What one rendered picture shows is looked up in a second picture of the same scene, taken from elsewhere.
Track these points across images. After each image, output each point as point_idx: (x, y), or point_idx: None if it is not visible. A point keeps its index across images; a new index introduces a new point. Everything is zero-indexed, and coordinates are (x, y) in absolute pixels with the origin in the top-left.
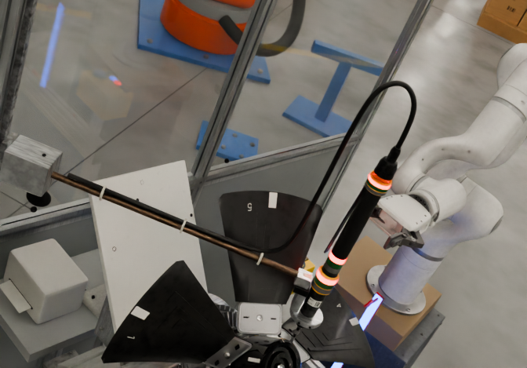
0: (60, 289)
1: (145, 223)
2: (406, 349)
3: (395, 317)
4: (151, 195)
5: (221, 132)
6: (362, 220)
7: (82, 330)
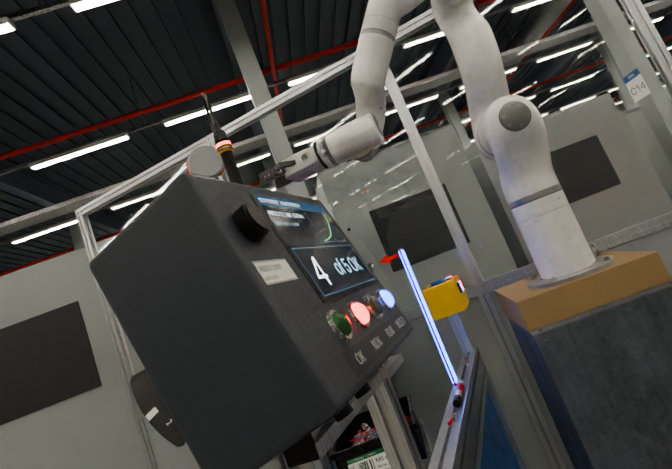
0: None
1: None
2: (554, 325)
3: (532, 292)
4: None
5: (461, 240)
6: (227, 173)
7: None
